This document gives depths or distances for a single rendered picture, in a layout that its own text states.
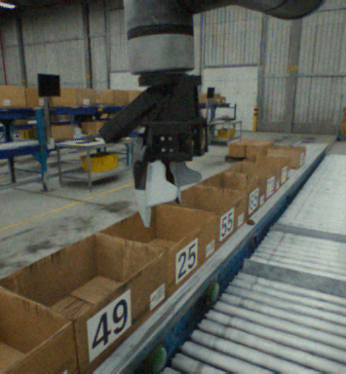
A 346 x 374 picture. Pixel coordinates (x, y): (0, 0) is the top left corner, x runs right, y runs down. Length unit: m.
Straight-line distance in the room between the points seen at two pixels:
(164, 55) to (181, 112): 0.08
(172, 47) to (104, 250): 0.86
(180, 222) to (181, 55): 1.07
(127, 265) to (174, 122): 0.77
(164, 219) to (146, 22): 1.13
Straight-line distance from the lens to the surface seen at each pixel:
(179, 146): 0.47
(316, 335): 1.29
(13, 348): 1.01
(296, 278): 1.55
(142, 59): 0.46
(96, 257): 1.23
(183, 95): 0.47
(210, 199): 1.81
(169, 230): 1.50
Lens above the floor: 1.49
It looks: 16 degrees down
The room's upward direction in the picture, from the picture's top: straight up
